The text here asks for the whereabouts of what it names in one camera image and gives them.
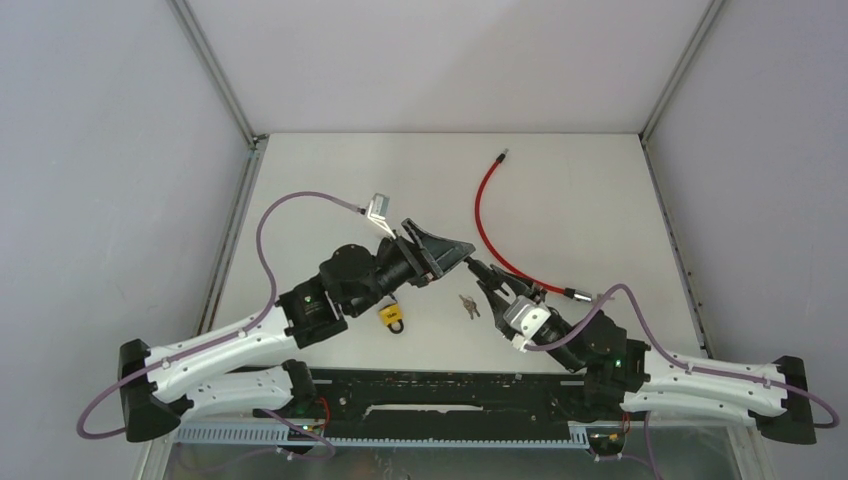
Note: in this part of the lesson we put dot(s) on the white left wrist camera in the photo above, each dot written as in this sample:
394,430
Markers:
376,213

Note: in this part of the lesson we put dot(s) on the key bunch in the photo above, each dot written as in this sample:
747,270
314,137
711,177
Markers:
470,306

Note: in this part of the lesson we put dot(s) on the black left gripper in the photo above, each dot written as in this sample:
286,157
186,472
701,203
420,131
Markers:
434,256

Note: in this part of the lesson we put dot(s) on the aluminium frame rail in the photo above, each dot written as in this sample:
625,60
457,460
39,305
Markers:
711,147
201,141

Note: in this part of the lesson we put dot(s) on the aluminium frame rail left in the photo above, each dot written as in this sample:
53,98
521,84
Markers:
201,141

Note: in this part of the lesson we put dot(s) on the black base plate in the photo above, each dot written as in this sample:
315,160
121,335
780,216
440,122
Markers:
450,407

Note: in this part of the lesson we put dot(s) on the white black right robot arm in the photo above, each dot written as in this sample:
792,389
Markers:
634,376

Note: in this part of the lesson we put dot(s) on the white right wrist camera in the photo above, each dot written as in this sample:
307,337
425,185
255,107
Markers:
523,320

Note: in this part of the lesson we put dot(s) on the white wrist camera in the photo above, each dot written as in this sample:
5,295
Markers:
523,320
376,213

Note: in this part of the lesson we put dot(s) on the yellow padlock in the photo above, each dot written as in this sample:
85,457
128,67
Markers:
392,318

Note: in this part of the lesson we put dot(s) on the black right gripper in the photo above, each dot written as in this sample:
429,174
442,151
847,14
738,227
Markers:
498,307

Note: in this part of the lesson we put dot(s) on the aluminium frame rail right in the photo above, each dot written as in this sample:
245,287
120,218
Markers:
711,147

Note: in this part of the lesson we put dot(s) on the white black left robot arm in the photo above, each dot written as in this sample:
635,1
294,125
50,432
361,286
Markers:
230,368

